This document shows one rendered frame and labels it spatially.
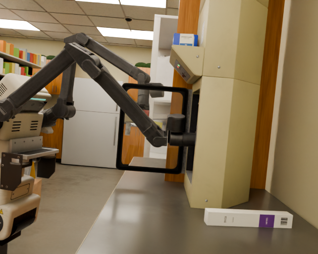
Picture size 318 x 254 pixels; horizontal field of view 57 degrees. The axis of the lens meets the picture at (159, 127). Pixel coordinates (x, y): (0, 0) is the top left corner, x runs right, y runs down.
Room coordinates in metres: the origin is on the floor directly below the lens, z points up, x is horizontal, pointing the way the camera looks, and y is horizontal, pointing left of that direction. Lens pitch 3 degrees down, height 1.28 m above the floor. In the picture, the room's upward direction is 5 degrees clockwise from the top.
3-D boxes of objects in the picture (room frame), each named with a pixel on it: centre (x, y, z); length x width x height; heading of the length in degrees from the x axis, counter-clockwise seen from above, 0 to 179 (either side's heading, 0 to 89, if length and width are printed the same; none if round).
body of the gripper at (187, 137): (1.16, -0.13, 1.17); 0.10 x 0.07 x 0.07; 0
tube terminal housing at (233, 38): (1.18, -0.26, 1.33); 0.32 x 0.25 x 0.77; 0
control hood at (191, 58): (1.19, -0.08, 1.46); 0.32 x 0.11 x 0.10; 0
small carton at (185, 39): (1.12, -0.08, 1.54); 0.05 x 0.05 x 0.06; 80
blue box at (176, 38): (1.26, -0.08, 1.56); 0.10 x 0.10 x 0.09; 0
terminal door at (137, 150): (1.33, 0.03, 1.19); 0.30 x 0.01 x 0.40; 92
